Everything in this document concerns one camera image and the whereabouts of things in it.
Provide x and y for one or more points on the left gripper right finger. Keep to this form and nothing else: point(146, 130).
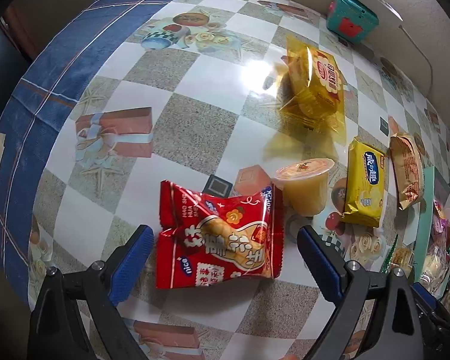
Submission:
point(393, 331)

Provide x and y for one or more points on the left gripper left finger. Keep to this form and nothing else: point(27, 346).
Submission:
point(56, 328)

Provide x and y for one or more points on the yellow blue biscuit packet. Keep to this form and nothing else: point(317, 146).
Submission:
point(365, 185)

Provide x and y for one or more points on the red peanut snack bag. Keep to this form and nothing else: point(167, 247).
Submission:
point(206, 240)

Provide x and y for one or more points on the yellow jelly cup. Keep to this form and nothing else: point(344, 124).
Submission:
point(305, 184)

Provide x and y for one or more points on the round bun clear bag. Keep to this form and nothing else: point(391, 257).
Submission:
point(434, 271)

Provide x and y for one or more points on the pink snack bag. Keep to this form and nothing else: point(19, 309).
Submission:
point(440, 225)

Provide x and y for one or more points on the small green clear snack pack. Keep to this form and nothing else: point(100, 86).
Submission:
point(398, 256)

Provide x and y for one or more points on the teal white cardboard box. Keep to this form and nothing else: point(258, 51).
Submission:
point(429, 224)

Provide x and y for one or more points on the orange beige cracker packet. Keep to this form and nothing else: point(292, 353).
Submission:
point(408, 170)

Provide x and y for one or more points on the yellow transparent cracker pack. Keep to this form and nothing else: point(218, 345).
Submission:
point(310, 100)

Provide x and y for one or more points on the checkered patterned tablecloth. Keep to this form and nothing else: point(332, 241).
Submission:
point(191, 95)

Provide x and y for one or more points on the teal toy box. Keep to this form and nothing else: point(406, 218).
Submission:
point(351, 20)

